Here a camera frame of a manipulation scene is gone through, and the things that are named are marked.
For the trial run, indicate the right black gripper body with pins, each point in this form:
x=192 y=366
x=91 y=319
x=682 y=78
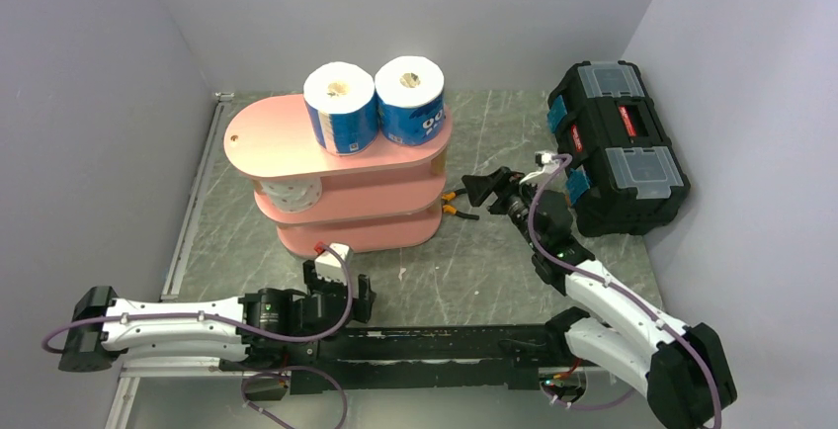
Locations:
x=515 y=203

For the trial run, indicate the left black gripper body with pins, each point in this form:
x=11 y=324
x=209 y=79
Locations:
x=318 y=285

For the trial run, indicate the pink three-tier shelf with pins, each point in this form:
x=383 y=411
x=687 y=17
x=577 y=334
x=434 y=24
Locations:
x=385 y=197

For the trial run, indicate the floral paper roll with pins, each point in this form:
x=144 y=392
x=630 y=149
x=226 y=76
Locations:
x=293 y=195

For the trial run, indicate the blue roll front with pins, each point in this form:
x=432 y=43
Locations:
x=410 y=92

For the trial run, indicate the blue roll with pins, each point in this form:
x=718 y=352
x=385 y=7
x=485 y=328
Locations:
x=341 y=101
x=410 y=92

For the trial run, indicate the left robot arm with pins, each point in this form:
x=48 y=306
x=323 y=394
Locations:
x=255 y=329

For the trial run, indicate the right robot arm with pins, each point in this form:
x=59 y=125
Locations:
x=680 y=369

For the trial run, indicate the black plastic toolbox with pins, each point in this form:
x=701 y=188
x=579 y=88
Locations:
x=624 y=176

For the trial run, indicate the orange handled pliers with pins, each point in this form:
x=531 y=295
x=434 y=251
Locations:
x=449 y=208

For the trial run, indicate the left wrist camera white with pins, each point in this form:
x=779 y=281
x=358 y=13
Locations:
x=327 y=265

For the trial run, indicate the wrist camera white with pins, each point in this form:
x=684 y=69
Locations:
x=548 y=163
x=327 y=265

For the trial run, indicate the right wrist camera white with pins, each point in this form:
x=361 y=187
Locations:
x=548 y=163

